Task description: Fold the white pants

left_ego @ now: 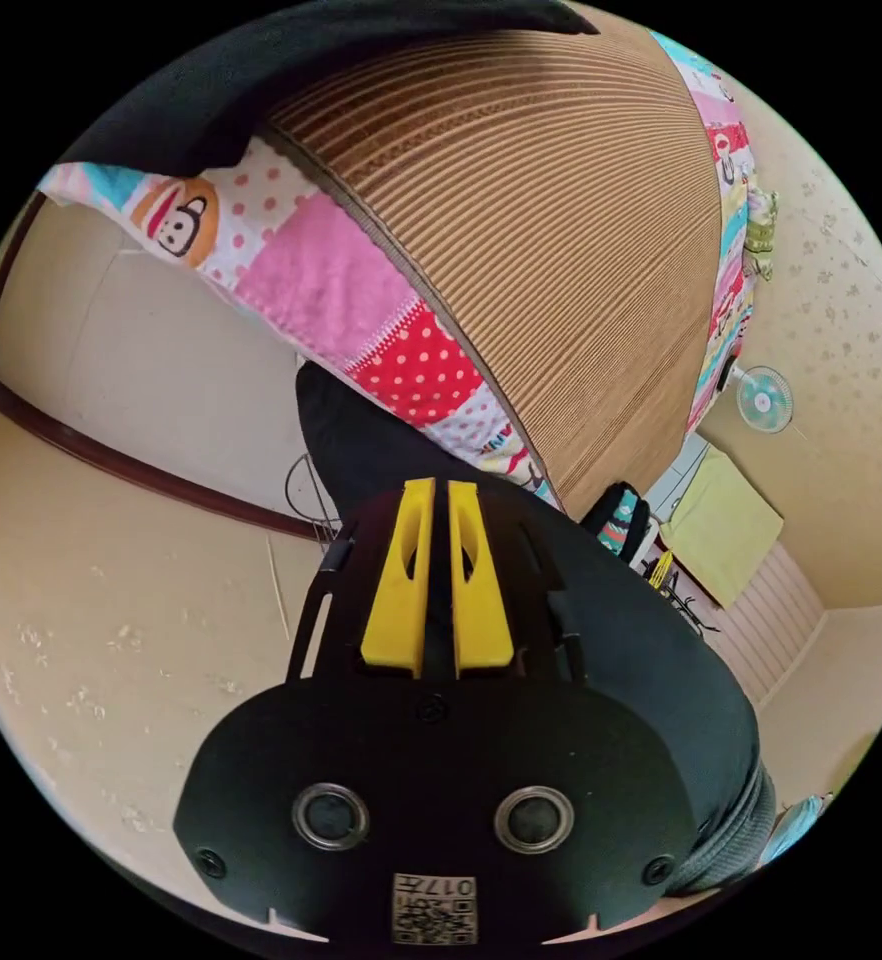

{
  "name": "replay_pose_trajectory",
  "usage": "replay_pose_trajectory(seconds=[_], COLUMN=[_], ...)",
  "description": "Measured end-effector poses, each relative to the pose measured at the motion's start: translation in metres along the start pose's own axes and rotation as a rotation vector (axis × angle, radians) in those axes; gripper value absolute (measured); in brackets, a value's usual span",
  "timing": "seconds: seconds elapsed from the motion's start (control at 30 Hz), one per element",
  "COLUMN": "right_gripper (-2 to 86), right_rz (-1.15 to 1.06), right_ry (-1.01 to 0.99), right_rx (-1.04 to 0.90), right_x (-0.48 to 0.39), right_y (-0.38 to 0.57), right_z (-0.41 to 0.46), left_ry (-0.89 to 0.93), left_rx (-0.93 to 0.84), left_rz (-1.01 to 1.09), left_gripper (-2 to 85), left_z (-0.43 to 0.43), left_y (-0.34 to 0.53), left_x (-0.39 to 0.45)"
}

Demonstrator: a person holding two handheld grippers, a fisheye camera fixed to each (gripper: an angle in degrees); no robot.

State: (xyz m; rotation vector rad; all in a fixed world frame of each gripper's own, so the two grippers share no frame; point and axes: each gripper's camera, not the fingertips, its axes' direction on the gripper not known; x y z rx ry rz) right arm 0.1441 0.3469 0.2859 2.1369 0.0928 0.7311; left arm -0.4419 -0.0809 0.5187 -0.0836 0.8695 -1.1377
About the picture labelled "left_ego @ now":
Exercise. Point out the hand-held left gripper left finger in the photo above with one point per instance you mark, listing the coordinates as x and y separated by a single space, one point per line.
400 600

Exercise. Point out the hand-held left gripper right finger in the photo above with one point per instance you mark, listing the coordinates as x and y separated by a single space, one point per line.
482 615

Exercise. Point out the black bag with teal print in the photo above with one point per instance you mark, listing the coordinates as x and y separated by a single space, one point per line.
621 525

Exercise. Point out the yellow-green cloth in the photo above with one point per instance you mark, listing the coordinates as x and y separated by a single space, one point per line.
730 525

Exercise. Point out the white electric fan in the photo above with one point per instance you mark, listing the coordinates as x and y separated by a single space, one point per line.
763 402

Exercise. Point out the bed with woven mat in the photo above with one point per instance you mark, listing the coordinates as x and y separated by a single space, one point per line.
531 255

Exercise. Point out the black garment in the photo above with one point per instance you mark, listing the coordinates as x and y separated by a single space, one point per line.
261 67

